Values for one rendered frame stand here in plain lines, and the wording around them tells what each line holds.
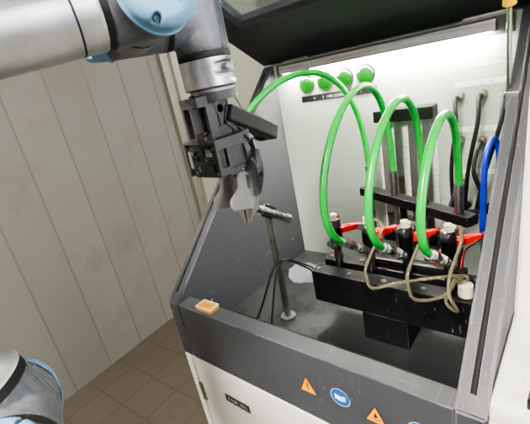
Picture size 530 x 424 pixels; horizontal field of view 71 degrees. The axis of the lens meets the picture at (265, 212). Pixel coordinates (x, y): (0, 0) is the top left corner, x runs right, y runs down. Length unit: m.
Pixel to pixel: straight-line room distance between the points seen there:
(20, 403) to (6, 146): 1.68
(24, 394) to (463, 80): 0.97
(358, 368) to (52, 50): 0.60
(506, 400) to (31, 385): 0.61
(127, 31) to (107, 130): 2.00
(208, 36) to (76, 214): 1.83
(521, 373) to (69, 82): 2.20
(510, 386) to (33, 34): 0.66
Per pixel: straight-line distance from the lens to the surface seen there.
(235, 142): 0.54
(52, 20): 0.37
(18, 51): 0.37
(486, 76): 0.97
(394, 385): 0.66
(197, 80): 0.54
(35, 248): 2.21
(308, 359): 0.73
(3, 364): 0.59
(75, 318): 2.38
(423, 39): 0.96
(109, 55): 0.52
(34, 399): 0.60
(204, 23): 0.54
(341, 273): 0.87
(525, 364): 0.67
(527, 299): 0.76
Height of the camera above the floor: 1.42
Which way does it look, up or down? 19 degrees down
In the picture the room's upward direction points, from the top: 12 degrees counter-clockwise
